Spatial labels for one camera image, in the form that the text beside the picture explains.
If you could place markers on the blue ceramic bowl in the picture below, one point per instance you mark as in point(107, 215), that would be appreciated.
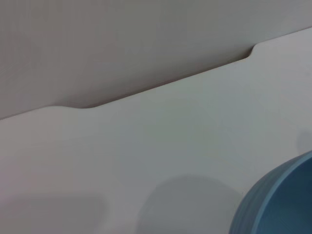
point(285, 202)

